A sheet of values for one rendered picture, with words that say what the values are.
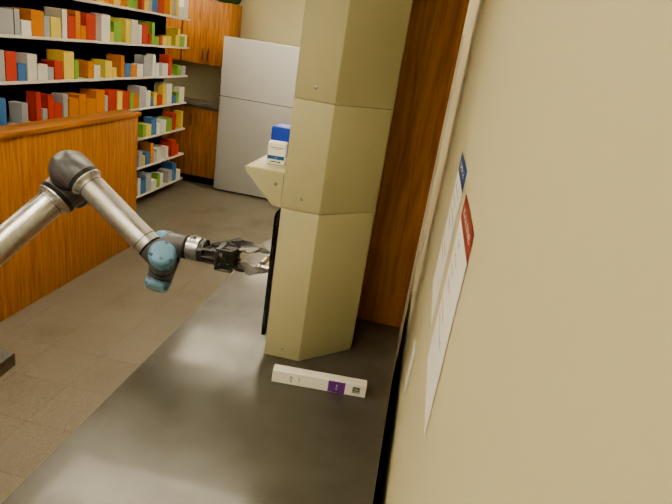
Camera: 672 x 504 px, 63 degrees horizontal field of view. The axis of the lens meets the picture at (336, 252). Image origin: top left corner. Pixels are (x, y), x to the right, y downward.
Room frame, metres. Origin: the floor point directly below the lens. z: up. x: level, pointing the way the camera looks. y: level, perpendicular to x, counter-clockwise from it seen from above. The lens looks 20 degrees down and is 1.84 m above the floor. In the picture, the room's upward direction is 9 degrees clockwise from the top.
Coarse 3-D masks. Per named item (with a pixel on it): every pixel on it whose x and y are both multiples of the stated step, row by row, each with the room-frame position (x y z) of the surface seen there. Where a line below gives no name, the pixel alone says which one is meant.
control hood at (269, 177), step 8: (256, 160) 1.57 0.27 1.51; (264, 160) 1.59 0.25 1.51; (248, 168) 1.48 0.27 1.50; (256, 168) 1.48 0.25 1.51; (264, 168) 1.49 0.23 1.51; (272, 168) 1.50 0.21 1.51; (280, 168) 1.52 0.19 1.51; (256, 176) 1.48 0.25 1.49; (264, 176) 1.48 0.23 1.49; (272, 176) 1.48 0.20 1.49; (280, 176) 1.47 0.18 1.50; (264, 184) 1.48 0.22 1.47; (272, 184) 1.48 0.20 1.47; (280, 184) 1.47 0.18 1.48; (264, 192) 1.48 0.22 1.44; (272, 192) 1.48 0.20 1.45; (280, 192) 1.47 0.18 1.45; (272, 200) 1.47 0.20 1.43; (280, 200) 1.47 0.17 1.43
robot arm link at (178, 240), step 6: (162, 234) 1.59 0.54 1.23; (168, 234) 1.59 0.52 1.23; (174, 234) 1.59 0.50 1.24; (180, 234) 1.60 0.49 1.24; (168, 240) 1.57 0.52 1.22; (174, 240) 1.57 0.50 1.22; (180, 240) 1.57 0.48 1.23; (186, 240) 1.57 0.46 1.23; (174, 246) 1.56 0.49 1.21; (180, 246) 1.56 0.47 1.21; (180, 252) 1.56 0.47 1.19
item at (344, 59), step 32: (320, 0) 1.47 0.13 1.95; (352, 0) 1.46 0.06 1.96; (384, 0) 1.52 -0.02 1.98; (320, 32) 1.47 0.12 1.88; (352, 32) 1.47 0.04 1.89; (384, 32) 1.53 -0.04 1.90; (320, 64) 1.46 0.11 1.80; (352, 64) 1.48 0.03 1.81; (384, 64) 1.54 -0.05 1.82; (320, 96) 1.46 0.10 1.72; (352, 96) 1.49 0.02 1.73; (384, 96) 1.56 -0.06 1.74
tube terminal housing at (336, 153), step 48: (336, 144) 1.47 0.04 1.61; (384, 144) 1.57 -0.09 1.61; (288, 192) 1.47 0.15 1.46; (336, 192) 1.49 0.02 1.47; (288, 240) 1.47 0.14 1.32; (336, 240) 1.50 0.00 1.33; (288, 288) 1.46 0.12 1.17; (336, 288) 1.52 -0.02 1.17; (288, 336) 1.46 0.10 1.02; (336, 336) 1.54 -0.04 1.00
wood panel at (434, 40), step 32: (416, 0) 1.81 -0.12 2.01; (448, 0) 1.79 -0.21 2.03; (416, 32) 1.80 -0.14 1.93; (448, 32) 1.79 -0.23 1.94; (416, 64) 1.80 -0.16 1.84; (448, 64) 1.79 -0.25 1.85; (416, 96) 1.80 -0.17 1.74; (448, 96) 1.79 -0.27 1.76; (416, 128) 1.80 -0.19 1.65; (416, 160) 1.79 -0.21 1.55; (384, 192) 1.81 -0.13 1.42; (416, 192) 1.79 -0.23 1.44; (384, 224) 1.80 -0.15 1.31; (416, 224) 1.79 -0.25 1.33; (384, 256) 1.80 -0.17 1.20; (384, 288) 1.80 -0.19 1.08; (384, 320) 1.80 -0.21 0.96
